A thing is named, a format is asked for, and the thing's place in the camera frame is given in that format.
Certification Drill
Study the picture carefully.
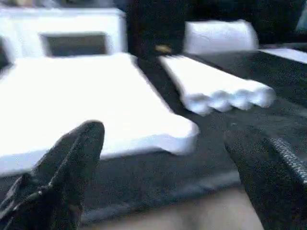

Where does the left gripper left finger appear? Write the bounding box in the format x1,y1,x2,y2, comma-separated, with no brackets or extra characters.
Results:
0,120,106,230

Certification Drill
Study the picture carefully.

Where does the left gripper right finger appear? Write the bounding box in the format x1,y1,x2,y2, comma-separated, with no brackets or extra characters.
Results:
223,138,307,230

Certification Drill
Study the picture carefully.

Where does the white plastic table top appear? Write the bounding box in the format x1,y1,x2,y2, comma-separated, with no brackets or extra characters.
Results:
0,52,200,175

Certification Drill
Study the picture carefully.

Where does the black table mat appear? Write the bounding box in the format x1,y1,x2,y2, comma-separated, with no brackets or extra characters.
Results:
0,46,307,225

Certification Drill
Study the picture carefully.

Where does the white sideboard cabinet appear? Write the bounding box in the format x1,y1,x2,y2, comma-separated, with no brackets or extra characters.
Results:
0,8,127,60

